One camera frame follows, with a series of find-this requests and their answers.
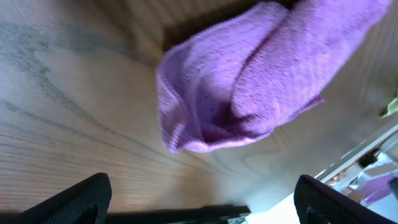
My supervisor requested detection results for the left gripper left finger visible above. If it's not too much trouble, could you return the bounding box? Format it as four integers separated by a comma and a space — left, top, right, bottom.
18, 173, 112, 224

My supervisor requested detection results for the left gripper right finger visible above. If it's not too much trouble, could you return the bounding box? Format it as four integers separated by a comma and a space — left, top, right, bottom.
294, 175, 395, 224

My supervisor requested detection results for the purple microfiber cloth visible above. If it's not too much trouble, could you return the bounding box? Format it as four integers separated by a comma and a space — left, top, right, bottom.
156, 0, 392, 153

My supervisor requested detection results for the crumpled green microfiber cloth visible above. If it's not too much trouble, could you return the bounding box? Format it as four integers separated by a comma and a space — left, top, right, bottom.
378, 91, 398, 118

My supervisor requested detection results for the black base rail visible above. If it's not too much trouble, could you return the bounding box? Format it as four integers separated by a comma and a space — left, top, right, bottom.
105, 205, 251, 224

